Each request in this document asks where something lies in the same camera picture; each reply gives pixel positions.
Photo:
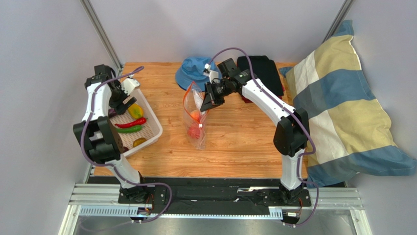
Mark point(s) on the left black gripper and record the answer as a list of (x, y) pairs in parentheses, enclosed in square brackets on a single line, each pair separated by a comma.
[(121, 109)]

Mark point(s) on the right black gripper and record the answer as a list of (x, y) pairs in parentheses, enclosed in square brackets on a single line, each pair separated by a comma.
[(211, 94)]

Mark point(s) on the pink peach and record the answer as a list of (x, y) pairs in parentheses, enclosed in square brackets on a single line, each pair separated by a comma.
[(196, 115)]

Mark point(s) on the clear orange-zip bag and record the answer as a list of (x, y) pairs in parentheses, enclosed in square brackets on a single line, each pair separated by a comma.
[(193, 100)]

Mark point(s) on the red tomato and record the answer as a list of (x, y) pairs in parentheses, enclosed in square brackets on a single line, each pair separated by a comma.
[(194, 132)]

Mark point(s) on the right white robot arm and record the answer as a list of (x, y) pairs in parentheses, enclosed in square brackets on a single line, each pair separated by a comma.
[(292, 128)]

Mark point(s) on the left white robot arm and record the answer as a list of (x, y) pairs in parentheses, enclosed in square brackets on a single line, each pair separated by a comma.
[(99, 140)]

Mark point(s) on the purple eggplant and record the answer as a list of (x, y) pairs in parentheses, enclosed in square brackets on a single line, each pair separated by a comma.
[(112, 113)]

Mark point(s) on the yellow green mango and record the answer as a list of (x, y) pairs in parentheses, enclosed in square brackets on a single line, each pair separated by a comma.
[(135, 111)]

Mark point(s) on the red chili pepper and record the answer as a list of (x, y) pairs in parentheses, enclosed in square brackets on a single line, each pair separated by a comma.
[(136, 122)]

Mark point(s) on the white plastic basket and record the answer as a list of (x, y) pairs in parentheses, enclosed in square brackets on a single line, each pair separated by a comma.
[(151, 130)]

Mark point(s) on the green chili pepper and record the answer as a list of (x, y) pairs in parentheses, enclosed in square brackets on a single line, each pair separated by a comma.
[(129, 130)]

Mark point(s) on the yellow brown passion fruit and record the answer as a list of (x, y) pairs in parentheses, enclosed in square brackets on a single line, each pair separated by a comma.
[(138, 142)]

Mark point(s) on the blue bucket hat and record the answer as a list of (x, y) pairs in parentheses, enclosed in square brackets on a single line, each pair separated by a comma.
[(191, 70)]

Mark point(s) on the black folded cloth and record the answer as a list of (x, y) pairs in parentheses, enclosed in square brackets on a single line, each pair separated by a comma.
[(267, 72)]

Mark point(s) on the blue yellow checked pillow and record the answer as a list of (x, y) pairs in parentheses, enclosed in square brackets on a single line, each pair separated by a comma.
[(350, 130)]

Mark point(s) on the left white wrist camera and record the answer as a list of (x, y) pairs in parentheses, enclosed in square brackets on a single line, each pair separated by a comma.
[(129, 84)]

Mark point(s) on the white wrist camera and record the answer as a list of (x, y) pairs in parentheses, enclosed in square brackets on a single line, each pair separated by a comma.
[(129, 84), (211, 74)]

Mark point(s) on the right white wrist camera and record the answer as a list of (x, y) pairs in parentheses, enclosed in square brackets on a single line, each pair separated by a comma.
[(211, 74)]

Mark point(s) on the left aluminium corner post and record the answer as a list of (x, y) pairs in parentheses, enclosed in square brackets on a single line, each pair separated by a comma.
[(94, 18)]

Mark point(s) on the aluminium corner post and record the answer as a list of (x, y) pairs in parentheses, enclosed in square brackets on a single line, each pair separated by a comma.
[(94, 18), (343, 11)]

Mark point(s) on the aluminium frame rail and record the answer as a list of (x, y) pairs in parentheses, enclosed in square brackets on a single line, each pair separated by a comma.
[(339, 209)]

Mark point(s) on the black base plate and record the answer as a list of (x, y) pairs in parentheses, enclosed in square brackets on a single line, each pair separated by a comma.
[(209, 196)]

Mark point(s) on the right aluminium corner post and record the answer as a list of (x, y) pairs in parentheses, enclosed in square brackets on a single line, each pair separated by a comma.
[(343, 11)]

